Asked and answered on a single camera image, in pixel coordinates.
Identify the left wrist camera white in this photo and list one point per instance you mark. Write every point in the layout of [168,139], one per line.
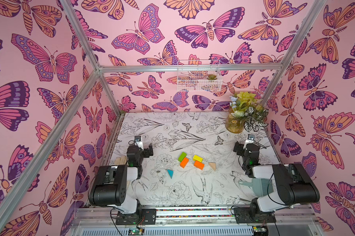
[138,141]

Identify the yellow block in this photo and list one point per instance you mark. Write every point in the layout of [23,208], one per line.
[197,158]

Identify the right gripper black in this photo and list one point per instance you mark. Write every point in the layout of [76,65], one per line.
[239,148]

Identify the green circuit board right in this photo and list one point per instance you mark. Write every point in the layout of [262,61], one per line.
[260,231]

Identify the small succulent in basket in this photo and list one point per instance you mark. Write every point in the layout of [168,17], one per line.
[212,77]

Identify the green circuit board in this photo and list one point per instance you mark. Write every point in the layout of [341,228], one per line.
[135,232]
[260,231]

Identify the orange small block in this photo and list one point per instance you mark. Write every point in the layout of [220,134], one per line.
[199,165]

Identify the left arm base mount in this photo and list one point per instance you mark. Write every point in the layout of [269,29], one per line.
[146,216]

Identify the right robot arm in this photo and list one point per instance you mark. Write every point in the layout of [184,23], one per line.
[285,185]

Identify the aluminium frame back bar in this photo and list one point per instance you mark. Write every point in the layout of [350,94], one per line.
[166,68]

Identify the aluminium frame left post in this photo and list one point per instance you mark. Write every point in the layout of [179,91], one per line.
[80,32]

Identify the aluminium front rail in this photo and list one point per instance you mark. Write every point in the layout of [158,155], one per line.
[194,215]

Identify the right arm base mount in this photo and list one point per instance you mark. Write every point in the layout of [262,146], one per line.
[249,215]

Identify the green rectangular block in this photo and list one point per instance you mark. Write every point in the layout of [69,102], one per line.
[182,156]

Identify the amber glass vase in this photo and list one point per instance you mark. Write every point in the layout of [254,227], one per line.
[233,124]

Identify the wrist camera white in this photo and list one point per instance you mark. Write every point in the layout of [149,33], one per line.
[250,140]
[138,141]

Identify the beige rubber glove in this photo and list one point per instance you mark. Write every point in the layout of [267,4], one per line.
[120,160]

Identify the aluminium frame left diagonal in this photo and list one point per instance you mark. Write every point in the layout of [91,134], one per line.
[14,197]

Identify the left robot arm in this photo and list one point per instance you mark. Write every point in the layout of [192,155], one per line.
[110,185]

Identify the teal triangle block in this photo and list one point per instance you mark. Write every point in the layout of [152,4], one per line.
[170,173]

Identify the aluminium frame right post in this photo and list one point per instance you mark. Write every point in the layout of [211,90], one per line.
[306,25]

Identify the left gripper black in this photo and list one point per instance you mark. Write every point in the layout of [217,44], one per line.
[146,154]

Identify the white wire basket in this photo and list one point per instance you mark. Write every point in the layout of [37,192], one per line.
[197,80]

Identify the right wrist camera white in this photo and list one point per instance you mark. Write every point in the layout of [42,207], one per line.
[250,140]

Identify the natural wood triangle block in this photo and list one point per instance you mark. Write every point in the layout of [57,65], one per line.
[212,165]

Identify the orange long rectangular block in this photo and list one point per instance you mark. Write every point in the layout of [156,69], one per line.
[184,162]

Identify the aluminium frame post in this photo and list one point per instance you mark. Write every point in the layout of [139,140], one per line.
[80,32]
[306,25]

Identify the artificial plant bouquet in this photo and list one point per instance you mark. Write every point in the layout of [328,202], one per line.
[249,109]

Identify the green circuit board left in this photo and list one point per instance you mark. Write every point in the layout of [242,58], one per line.
[135,232]

